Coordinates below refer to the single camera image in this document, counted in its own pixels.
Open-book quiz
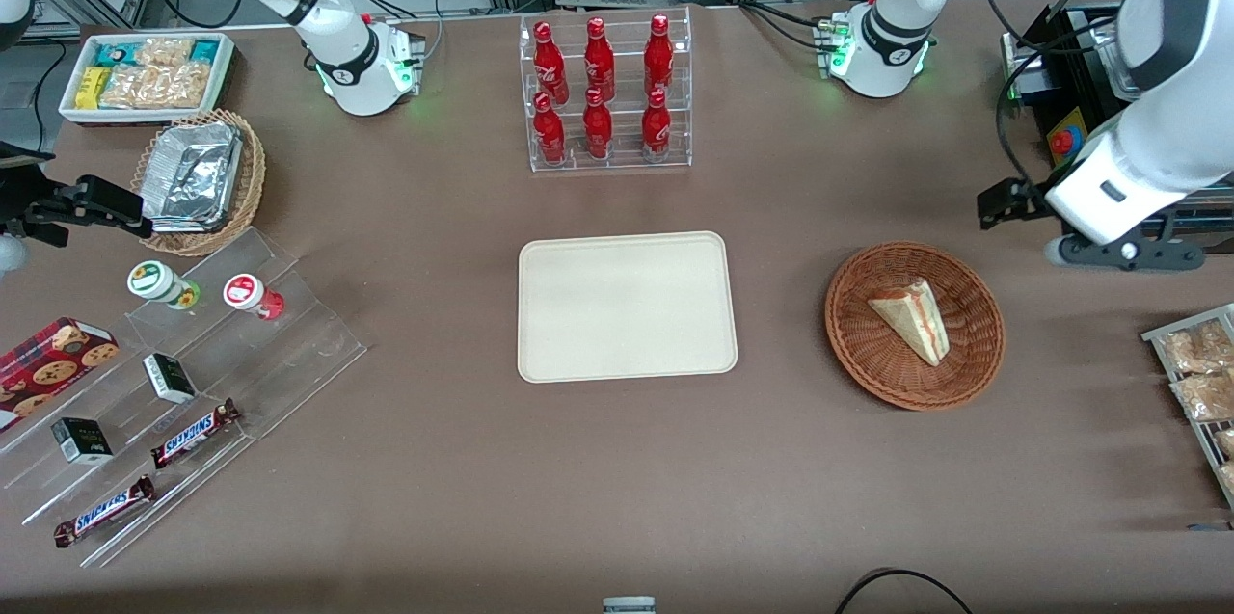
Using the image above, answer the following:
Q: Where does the beige plastic tray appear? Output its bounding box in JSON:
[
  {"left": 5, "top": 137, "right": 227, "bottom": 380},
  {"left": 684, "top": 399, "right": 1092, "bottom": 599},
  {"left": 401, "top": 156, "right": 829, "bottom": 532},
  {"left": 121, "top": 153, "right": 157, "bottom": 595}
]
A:
[{"left": 518, "top": 230, "right": 739, "bottom": 385}]

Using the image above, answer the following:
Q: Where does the black food warmer cabinet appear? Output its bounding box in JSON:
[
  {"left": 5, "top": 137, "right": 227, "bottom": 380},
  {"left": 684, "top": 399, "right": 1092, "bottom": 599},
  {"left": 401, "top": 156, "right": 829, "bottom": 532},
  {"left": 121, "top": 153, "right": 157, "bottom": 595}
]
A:
[{"left": 1001, "top": 0, "right": 1234, "bottom": 260}]

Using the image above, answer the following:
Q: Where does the small black box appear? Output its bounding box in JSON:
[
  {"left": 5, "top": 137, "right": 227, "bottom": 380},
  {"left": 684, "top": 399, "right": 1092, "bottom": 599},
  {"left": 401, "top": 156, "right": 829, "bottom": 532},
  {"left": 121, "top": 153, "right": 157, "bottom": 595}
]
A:
[
  {"left": 142, "top": 352, "right": 199, "bottom": 406},
  {"left": 50, "top": 416, "right": 116, "bottom": 467}
]

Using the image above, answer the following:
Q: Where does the black looped cable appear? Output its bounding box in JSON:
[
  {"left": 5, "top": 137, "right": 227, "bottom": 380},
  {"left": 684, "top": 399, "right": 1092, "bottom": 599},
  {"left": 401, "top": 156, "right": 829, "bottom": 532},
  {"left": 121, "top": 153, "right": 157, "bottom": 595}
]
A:
[{"left": 833, "top": 567, "right": 976, "bottom": 614}]

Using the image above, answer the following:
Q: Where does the clear acrylic bottle rack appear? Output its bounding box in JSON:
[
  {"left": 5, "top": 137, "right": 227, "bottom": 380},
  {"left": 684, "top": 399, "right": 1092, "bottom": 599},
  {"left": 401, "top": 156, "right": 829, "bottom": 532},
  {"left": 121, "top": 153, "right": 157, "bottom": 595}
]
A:
[{"left": 519, "top": 6, "right": 693, "bottom": 174}]

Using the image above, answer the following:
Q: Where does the white rectangular snack bin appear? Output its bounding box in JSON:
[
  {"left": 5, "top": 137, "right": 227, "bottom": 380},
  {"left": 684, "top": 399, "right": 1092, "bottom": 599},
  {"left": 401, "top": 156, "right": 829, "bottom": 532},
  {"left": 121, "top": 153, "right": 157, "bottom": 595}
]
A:
[{"left": 58, "top": 32, "right": 237, "bottom": 127}]

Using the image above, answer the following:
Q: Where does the snickers chocolate bar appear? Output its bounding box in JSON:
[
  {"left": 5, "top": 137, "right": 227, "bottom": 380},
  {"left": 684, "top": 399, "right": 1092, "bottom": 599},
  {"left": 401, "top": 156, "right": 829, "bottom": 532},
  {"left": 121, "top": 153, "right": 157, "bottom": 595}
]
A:
[
  {"left": 149, "top": 398, "right": 243, "bottom": 471},
  {"left": 52, "top": 474, "right": 158, "bottom": 549}
]

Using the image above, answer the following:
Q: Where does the large clear cracker bag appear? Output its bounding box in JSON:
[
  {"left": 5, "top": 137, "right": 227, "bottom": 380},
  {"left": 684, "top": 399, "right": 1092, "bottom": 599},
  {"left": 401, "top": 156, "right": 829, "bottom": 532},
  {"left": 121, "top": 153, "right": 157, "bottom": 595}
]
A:
[{"left": 99, "top": 62, "right": 214, "bottom": 111}]

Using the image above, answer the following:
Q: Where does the silver foil container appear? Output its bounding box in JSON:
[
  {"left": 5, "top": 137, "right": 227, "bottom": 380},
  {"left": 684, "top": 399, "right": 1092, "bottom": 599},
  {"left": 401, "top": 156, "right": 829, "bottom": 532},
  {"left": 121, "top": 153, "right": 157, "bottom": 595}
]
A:
[{"left": 142, "top": 121, "right": 245, "bottom": 234}]

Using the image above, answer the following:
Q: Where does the oval light wicker basket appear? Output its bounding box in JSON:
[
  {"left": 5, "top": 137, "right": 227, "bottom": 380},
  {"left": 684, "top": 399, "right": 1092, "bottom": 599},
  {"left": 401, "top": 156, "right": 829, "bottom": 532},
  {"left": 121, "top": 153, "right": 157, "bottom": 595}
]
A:
[{"left": 130, "top": 108, "right": 268, "bottom": 258}]

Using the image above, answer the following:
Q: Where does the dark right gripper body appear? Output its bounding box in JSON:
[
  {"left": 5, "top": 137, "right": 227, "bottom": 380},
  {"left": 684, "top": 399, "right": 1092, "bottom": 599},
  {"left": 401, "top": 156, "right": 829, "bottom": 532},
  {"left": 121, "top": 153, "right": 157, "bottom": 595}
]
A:
[{"left": 0, "top": 144, "right": 44, "bottom": 241}]

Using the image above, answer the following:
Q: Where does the red cookie box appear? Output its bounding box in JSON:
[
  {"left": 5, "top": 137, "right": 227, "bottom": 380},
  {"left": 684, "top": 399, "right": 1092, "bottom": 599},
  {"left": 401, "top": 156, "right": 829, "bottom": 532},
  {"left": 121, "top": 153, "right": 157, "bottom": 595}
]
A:
[{"left": 0, "top": 316, "right": 121, "bottom": 433}]

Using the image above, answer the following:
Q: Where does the small clear cracker bag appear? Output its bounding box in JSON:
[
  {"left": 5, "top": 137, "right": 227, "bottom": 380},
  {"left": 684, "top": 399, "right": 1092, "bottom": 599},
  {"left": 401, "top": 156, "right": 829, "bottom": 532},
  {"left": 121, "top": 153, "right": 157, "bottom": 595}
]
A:
[{"left": 135, "top": 37, "right": 198, "bottom": 68}]

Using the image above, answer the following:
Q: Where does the yellow snack packet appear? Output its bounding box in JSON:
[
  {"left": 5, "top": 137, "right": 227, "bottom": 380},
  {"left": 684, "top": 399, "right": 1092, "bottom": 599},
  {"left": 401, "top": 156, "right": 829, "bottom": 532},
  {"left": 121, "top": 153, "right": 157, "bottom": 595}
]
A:
[{"left": 75, "top": 67, "right": 110, "bottom": 111}]

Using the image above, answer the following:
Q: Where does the red cola bottle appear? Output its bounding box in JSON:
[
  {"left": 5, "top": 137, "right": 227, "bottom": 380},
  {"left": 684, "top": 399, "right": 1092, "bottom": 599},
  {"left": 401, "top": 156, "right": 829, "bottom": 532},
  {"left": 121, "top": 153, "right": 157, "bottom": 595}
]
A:
[
  {"left": 582, "top": 88, "right": 614, "bottom": 160},
  {"left": 583, "top": 17, "right": 616, "bottom": 102},
  {"left": 644, "top": 13, "right": 675, "bottom": 97},
  {"left": 533, "top": 21, "right": 570, "bottom": 106},
  {"left": 533, "top": 93, "right": 567, "bottom": 165},
  {"left": 641, "top": 88, "right": 673, "bottom": 160}
]

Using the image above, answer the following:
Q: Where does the red lid white cup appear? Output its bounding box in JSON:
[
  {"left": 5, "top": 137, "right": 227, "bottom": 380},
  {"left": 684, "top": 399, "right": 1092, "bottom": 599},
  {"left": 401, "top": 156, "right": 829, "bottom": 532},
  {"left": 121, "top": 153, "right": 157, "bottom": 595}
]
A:
[{"left": 222, "top": 273, "right": 286, "bottom": 322}]

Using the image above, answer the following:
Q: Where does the triangle sandwich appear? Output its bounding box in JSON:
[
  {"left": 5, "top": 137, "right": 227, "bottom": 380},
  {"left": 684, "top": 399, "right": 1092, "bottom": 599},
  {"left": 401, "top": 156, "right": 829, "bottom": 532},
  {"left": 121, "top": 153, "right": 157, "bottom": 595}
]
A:
[{"left": 868, "top": 278, "right": 952, "bottom": 368}]

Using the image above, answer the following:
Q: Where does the clear acrylic stepped display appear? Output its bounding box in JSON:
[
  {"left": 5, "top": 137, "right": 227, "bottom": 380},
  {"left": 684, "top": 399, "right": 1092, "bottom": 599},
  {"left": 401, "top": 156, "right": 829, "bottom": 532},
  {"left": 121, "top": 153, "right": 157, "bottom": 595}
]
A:
[{"left": 0, "top": 227, "right": 368, "bottom": 570}]

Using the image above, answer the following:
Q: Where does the round brown wicker basket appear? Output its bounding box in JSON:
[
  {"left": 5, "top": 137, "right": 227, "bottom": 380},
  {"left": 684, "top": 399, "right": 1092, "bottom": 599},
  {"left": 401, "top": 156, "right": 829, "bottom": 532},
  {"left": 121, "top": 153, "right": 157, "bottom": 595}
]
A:
[{"left": 824, "top": 241, "right": 1006, "bottom": 413}]

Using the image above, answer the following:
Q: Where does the grey wire rack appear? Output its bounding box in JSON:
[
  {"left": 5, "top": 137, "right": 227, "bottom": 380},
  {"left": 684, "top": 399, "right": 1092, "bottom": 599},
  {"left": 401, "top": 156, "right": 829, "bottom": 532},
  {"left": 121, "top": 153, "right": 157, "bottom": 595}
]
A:
[{"left": 1140, "top": 303, "right": 1234, "bottom": 511}]

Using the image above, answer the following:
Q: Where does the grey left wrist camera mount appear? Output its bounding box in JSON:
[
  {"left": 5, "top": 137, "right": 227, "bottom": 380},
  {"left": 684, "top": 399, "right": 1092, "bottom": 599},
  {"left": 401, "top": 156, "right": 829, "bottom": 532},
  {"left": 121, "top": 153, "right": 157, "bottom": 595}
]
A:
[{"left": 1045, "top": 230, "right": 1207, "bottom": 272}]

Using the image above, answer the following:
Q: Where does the green lid white cup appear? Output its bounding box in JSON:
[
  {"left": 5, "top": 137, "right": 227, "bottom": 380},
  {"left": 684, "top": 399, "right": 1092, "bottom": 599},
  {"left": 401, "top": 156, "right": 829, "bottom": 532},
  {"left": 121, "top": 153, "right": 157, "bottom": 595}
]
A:
[{"left": 126, "top": 259, "right": 202, "bottom": 311}]

